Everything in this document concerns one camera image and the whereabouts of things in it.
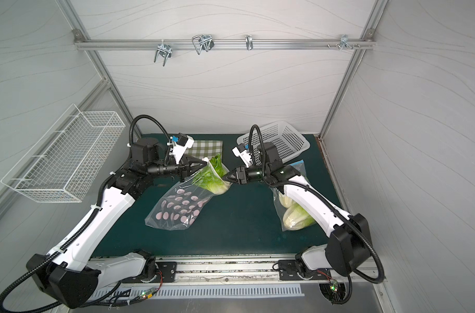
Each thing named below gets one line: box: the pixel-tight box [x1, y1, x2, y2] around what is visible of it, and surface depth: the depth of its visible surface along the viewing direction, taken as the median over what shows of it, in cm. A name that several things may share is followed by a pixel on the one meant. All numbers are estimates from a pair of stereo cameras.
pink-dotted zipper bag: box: [144, 160, 231, 231], surface depth 70 cm
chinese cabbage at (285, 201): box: [278, 191, 295, 209], surface depth 89 cm
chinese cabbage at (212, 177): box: [191, 153, 232, 195], surface depth 70 cm
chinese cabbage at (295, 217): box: [282, 203, 317, 231], surface depth 82 cm
